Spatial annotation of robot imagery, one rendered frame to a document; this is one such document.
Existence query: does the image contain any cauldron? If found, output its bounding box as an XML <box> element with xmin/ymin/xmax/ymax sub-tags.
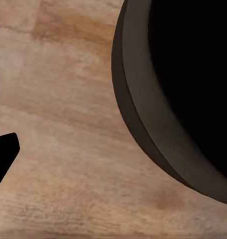
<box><xmin>111</xmin><ymin>0</ymin><xmax>227</xmax><ymax>204</ymax></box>

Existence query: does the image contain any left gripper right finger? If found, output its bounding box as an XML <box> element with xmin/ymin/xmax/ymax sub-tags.
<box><xmin>217</xmin><ymin>132</ymin><xmax>227</xmax><ymax>164</ymax></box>

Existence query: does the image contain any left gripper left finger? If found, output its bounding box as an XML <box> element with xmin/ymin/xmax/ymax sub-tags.
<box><xmin>0</xmin><ymin>132</ymin><xmax>20</xmax><ymax>183</ymax></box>

